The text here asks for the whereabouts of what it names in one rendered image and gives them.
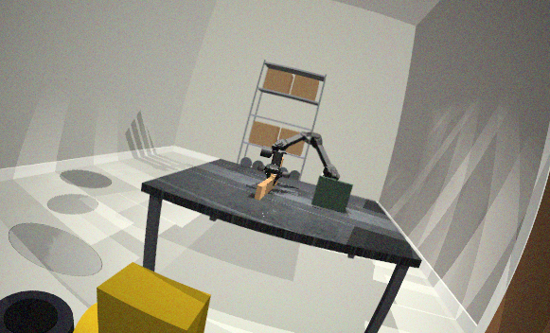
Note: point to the light wooden board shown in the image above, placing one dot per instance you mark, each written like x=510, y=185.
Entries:
x=264, y=188

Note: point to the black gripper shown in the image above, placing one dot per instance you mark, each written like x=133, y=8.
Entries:
x=279, y=175

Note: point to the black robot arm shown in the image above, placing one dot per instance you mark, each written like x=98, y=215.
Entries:
x=278, y=149

